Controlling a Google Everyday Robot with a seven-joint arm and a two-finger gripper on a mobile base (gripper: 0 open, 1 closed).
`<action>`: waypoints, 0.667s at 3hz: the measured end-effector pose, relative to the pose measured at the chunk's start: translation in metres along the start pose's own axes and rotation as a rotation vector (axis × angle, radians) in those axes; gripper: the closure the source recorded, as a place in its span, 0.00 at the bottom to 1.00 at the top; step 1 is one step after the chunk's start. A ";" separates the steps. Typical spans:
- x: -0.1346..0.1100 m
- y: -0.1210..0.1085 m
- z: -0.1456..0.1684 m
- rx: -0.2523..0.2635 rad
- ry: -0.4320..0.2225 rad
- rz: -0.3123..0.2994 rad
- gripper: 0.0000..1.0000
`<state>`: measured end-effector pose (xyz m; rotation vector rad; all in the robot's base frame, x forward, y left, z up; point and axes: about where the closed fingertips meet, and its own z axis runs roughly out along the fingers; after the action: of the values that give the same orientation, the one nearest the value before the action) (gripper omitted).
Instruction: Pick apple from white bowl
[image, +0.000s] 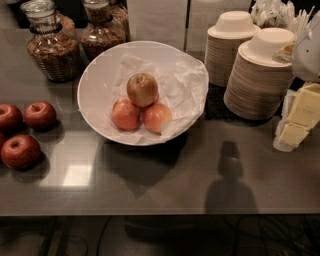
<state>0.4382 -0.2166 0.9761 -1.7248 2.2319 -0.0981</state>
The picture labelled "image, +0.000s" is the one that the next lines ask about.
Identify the white bowl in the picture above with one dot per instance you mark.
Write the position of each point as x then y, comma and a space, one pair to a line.
96, 83

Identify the left bowl apple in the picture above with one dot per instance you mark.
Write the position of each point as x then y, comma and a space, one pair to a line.
125, 115

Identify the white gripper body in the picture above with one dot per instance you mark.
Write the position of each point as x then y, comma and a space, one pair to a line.
307, 61

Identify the left glass cereal jar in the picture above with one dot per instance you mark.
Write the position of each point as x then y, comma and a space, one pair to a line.
53, 49

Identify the red apple far left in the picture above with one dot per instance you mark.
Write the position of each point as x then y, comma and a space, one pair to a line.
10, 117

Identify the yellow-red apple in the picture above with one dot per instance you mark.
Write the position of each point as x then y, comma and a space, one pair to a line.
142, 89

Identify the stack paper bowls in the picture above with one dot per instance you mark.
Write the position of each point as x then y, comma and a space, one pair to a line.
223, 39
258, 83

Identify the red apple lower table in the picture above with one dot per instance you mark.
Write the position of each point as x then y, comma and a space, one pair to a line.
20, 152

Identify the red apple at edge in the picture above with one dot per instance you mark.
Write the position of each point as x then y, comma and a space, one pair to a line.
2, 140

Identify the red apple upper table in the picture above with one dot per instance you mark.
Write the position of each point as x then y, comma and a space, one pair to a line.
40, 116

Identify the white paper liner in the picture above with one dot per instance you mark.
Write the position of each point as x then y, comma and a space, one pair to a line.
186, 86

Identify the white box left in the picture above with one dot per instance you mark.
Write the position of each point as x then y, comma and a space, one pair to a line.
158, 20

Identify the back glass cereal jar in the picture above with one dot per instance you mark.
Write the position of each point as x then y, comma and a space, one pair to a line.
118, 10

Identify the right glass cereal jar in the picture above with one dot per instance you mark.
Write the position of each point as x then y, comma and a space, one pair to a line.
102, 32

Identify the front stack paper bowls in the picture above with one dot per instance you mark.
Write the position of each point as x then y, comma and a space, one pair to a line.
258, 83

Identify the bowl apple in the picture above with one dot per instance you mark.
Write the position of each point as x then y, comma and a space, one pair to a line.
154, 116
125, 115

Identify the right bowl apple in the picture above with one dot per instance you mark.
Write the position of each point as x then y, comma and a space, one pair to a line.
154, 116

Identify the glass cereal jar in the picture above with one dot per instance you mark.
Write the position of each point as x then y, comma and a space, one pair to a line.
53, 49
118, 10
102, 32

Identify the white plastic cutlery bundle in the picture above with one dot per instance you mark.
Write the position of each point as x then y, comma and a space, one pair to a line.
276, 14

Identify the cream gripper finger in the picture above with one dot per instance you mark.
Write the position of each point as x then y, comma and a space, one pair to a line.
305, 110
288, 135

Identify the red apple table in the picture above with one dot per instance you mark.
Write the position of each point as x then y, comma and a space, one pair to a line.
40, 116
20, 152

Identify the back stack paper bowls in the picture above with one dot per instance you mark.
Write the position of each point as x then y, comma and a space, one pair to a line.
223, 39

